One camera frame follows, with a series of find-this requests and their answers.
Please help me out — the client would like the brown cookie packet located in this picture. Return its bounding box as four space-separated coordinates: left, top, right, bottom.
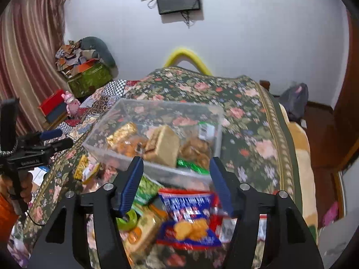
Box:
179 137 212 169

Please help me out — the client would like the gold wrapped snack packet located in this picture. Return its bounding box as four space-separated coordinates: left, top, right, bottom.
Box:
106 122 138 148

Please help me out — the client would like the person's left forearm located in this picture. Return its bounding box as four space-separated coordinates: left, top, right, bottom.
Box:
0 193 21 245

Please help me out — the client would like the blue white box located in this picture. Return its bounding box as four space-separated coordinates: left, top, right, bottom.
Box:
32 167 51 191

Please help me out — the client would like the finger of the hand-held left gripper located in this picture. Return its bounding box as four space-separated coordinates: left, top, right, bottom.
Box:
39 129 63 141
45 138 74 153

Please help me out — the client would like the dark grey pillow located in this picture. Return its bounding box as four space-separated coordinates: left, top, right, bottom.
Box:
80 36 117 68

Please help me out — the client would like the pink plush toy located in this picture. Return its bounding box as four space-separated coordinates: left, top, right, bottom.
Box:
64 91 82 115

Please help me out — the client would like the pink cloth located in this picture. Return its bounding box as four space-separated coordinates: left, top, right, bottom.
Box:
322 202 340 226

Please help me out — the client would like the orange green biscuit packet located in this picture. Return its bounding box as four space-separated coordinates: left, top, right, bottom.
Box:
123 210 169 256

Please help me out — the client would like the pile of patterned cloth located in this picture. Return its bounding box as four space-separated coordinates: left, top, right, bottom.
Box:
55 41 85 74

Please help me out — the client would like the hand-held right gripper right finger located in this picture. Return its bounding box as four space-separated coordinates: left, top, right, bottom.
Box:
209 157 325 269

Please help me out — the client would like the checkered patchwork quilt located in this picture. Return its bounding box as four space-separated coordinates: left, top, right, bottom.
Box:
56 80 141 141

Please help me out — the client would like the orange box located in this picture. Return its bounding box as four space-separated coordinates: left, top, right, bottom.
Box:
71 59 100 76

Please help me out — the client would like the orange cookie packet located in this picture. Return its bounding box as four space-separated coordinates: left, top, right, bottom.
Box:
116 136 148 158

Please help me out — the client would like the green patterned box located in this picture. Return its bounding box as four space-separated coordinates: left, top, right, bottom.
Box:
67 62 113 98

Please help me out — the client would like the striped pink curtain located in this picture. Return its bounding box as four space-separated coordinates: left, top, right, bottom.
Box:
0 0 67 135

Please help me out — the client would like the shiny green wrapper packet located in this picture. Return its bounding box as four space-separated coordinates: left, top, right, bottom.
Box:
177 159 210 175

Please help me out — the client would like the clear plastic container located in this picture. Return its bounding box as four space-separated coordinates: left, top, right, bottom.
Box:
82 98 225 183

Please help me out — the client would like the yellow hoop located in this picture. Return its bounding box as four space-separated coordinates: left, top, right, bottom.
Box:
163 48 212 76

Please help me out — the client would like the white yellow snack packet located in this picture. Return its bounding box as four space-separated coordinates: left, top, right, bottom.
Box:
81 163 103 184

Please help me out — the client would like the blue red cracker packet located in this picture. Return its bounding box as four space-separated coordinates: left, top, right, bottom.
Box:
155 188 225 250

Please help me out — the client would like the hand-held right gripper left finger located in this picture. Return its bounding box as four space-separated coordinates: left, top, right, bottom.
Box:
26 156 145 269

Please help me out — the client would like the red box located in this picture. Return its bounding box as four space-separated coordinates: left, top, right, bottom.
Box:
38 89 67 115

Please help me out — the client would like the green pea snack packet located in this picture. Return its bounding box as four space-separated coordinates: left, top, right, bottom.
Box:
133 175 165 207

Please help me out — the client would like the person's left hand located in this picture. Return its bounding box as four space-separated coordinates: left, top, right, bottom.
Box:
0 171 33 204

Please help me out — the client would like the beige fleece blanket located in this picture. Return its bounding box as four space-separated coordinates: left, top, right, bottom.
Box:
279 104 319 232

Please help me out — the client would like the beige wafer packet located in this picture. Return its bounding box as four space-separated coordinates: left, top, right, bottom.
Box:
143 125 180 167

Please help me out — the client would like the red white snack packet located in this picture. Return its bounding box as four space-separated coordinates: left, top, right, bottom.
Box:
210 193 267 245

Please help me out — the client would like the grey bag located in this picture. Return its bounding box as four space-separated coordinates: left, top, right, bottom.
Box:
279 82 309 121

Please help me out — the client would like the white green label packet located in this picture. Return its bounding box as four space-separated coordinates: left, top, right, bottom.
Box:
198 122 216 141

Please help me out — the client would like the black monitor cable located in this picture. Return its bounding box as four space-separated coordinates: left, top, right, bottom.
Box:
181 11 195 29

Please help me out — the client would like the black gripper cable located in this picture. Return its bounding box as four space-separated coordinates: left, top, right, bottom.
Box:
25 202 46 227

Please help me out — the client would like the wooden wardrobe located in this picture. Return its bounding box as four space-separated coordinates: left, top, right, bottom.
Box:
333 11 359 171

